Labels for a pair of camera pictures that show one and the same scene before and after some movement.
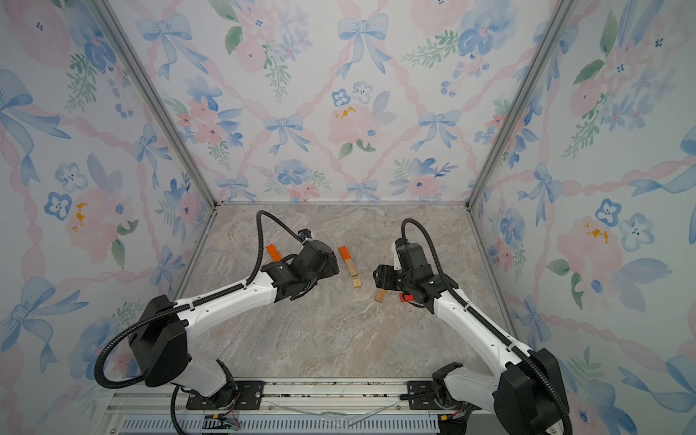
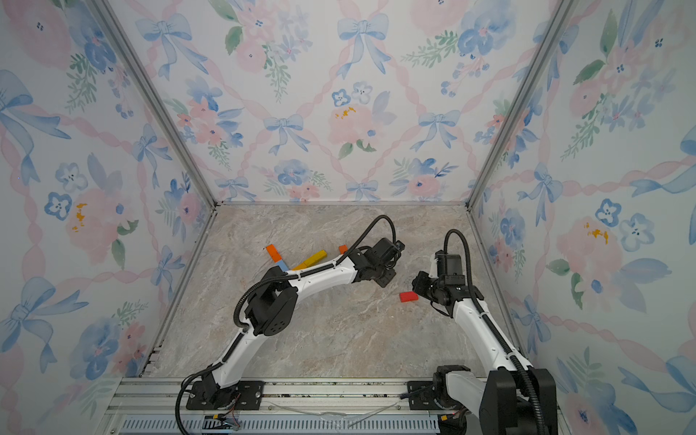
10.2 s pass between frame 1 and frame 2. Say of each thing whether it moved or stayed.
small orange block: stayed
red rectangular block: stayed
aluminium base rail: stayed
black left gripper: moved
